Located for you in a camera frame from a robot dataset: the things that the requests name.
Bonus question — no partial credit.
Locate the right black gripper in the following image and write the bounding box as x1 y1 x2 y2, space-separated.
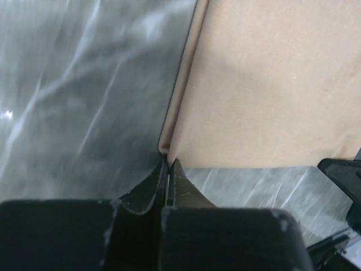
307 159 361 270

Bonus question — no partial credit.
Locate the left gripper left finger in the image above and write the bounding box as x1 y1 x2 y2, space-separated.
1 158 168 270

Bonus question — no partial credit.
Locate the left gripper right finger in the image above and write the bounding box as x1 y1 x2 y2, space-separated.
160 160 313 270

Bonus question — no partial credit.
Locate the tan t shirt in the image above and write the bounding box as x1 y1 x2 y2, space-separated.
159 1 360 168

